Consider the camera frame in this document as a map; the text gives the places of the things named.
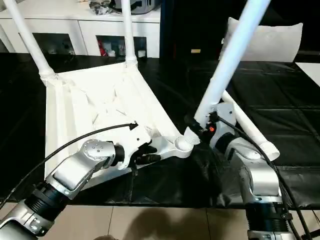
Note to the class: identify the white glass-door cabinet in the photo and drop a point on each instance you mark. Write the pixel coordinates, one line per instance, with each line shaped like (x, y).
(82, 30)

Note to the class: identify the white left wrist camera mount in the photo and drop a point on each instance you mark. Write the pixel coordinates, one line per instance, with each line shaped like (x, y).
(137, 137)

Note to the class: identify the grey cushion with metal fittings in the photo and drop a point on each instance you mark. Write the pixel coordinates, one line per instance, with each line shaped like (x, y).
(275, 42)

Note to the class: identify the white flat board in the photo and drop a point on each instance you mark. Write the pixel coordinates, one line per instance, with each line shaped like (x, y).
(310, 73)

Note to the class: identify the white plastic table top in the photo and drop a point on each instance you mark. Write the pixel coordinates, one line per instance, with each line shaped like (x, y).
(75, 105)

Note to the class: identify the black table mat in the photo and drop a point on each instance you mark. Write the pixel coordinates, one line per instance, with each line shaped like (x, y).
(287, 112)

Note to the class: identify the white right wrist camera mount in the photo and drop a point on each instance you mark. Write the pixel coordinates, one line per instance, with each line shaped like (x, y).
(226, 112)

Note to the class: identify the black box with gold label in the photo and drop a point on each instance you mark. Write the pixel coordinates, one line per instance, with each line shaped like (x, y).
(187, 25)

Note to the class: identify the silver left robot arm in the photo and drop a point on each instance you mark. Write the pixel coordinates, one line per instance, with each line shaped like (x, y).
(75, 170)

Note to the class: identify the white plastic table leg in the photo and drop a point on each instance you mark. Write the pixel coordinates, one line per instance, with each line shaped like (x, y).
(127, 30)
(250, 125)
(27, 32)
(225, 62)

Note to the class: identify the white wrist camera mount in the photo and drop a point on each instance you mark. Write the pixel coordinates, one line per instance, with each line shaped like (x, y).
(137, 137)
(226, 112)

